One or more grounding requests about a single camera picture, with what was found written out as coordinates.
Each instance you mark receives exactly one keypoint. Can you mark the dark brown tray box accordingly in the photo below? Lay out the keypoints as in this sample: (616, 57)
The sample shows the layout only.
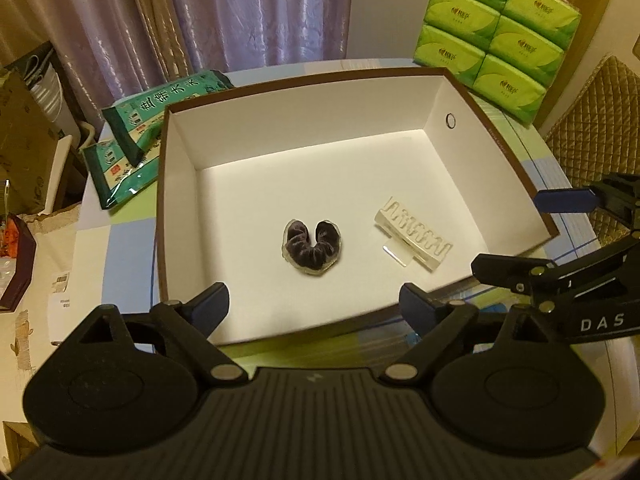
(15, 280)

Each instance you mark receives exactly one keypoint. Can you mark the dark velvet scrunchie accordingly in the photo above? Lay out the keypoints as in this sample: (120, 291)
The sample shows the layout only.
(311, 248)

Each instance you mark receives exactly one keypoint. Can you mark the brown cardboard box white inside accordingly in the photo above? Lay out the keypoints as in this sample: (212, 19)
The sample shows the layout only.
(320, 200)

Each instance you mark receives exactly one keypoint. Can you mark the white paper label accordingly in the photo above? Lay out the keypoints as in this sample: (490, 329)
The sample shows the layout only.
(62, 305)

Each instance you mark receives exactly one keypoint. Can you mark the white striped bag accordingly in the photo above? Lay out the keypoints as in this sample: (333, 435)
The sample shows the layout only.
(45, 85)

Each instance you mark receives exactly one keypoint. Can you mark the green printed packet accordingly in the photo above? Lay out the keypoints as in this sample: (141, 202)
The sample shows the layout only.
(165, 105)
(117, 175)

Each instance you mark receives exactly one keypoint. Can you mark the cream hair claw clip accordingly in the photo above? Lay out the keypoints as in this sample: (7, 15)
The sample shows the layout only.
(415, 230)

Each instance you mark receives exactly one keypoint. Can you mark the beige curtain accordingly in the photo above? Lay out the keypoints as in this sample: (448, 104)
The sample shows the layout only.
(145, 20)

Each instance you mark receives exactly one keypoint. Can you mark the orange small item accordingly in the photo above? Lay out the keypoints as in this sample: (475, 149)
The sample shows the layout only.
(11, 237)

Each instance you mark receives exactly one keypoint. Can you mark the quilted tan chair cushion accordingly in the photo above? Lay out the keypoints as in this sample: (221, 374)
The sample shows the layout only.
(595, 125)

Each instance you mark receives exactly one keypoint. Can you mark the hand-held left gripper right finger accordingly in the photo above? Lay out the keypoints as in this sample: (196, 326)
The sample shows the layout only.
(415, 306)

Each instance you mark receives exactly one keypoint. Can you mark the stack of green tissue packs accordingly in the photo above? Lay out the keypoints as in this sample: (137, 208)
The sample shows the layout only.
(495, 25)

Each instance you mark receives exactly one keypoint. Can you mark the beige fringed cloth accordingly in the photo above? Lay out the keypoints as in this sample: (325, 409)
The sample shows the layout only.
(30, 350)

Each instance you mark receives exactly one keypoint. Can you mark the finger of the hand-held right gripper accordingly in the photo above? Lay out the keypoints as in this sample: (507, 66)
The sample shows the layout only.
(565, 200)
(505, 266)

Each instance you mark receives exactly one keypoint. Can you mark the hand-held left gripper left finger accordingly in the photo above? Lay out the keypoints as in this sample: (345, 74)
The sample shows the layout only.
(214, 302)

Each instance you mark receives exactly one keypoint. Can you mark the lilac sheer curtain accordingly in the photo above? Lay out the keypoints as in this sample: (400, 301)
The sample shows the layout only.
(260, 10)

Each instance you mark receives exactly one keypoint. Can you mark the plain brown cardboard carton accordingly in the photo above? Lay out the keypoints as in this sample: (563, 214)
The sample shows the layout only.
(25, 150)

